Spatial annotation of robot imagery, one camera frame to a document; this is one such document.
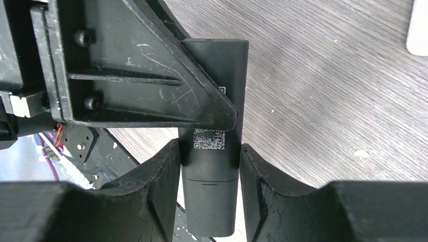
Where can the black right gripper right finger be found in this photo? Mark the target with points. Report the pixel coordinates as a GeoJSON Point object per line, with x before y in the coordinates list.
{"type": "Point", "coordinates": [278, 207]}

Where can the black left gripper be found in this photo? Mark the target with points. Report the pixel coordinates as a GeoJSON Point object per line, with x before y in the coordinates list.
{"type": "Point", "coordinates": [25, 106]}

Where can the white remote control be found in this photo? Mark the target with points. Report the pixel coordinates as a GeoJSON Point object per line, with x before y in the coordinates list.
{"type": "Point", "coordinates": [416, 42]}

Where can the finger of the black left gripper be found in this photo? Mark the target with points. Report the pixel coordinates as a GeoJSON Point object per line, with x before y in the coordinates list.
{"type": "Point", "coordinates": [122, 64]}

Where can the black remote control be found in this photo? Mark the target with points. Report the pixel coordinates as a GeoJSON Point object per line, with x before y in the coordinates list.
{"type": "Point", "coordinates": [210, 158]}

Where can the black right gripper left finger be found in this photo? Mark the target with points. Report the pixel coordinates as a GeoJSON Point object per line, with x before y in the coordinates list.
{"type": "Point", "coordinates": [42, 211]}

